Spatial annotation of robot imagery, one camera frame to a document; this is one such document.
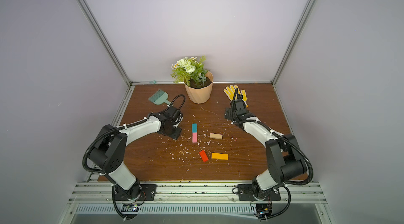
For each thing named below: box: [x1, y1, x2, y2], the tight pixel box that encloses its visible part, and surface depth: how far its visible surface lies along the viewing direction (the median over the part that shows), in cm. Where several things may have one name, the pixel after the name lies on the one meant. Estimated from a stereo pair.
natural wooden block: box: [209, 132, 224, 140], surface depth 94 cm
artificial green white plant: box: [170, 55, 209, 88], surface depth 89 cm
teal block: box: [192, 123, 198, 133], surface depth 97 cm
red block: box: [199, 149, 209, 163], surface depth 86 cm
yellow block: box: [211, 152, 229, 161], surface depth 85 cm
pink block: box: [192, 132, 198, 143], surface depth 92 cm
